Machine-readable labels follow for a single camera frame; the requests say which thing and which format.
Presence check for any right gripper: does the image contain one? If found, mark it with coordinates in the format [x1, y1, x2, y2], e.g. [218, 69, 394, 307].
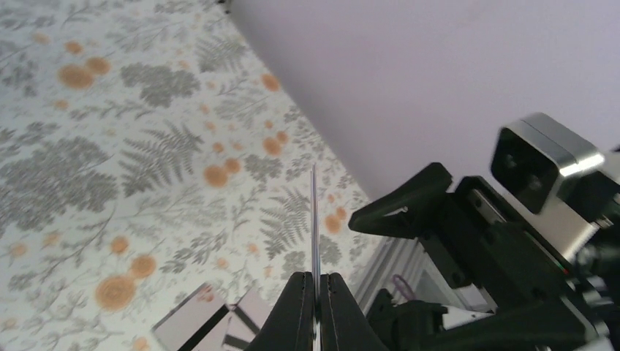
[349, 162, 619, 350]

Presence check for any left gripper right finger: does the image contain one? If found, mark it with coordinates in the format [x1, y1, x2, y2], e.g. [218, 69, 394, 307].
[320, 273, 387, 351]

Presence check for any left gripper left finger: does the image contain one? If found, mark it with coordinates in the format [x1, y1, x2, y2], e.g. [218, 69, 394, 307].
[246, 272, 314, 351]

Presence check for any black stripe white card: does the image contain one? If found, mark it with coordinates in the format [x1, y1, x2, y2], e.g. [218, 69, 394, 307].
[310, 164, 322, 350]

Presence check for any black striped card pile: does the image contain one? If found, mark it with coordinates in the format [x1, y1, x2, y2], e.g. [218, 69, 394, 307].
[152, 283, 271, 350]

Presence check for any floral table mat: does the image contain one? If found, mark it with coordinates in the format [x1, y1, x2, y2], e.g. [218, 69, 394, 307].
[1, 1, 379, 350]

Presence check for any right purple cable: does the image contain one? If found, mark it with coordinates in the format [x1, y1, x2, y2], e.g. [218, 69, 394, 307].
[391, 273, 417, 302]

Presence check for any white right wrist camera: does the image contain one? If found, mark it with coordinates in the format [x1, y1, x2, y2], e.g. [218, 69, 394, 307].
[490, 113, 619, 263]

